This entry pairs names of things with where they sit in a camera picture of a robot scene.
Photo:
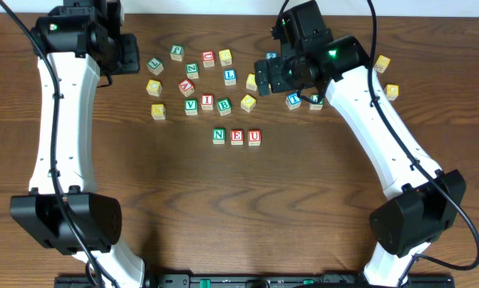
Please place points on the blue L block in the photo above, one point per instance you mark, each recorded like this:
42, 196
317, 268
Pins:
230, 77

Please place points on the blue 2 block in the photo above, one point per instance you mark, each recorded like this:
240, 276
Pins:
270, 55

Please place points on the yellow O block lower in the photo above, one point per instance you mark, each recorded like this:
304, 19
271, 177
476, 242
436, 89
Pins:
248, 103

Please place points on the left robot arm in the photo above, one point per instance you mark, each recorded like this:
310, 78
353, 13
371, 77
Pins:
77, 44

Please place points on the green V block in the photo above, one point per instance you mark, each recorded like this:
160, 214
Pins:
191, 107

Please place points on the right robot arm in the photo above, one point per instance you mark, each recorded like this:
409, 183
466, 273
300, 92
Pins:
422, 201

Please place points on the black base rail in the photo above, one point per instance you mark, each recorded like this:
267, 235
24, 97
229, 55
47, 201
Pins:
326, 280

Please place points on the red I block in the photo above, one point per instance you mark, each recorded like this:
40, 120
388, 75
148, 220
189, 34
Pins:
207, 102

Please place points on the yellow block top row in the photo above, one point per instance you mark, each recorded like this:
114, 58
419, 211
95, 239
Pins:
225, 57

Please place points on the blue T block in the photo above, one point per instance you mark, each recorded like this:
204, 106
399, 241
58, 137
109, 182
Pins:
292, 101

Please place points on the yellow G block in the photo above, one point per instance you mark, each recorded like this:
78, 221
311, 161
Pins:
391, 91

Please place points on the green L block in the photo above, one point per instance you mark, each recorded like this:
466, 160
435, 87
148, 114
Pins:
155, 66

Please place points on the yellow K block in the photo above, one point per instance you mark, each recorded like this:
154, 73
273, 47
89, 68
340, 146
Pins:
158, 112

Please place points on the yellow C block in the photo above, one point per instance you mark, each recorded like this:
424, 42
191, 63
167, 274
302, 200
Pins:
154, 88

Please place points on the green B block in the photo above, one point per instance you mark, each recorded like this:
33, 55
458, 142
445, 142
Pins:
224, 106

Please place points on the green Z block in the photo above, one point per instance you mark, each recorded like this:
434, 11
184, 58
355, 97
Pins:
192, 70

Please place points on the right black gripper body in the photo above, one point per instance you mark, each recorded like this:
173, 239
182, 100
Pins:
263, 76

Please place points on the red A block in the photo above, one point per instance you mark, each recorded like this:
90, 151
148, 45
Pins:
186, 87

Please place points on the yellow S block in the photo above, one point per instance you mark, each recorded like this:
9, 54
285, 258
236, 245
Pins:
251, 82

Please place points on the red E block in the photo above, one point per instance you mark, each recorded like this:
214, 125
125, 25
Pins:
237, 137

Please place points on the green N block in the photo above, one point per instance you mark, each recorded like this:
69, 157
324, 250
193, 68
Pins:
219, 136

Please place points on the yellow block far right top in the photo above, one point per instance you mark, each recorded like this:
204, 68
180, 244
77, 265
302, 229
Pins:
381, 64

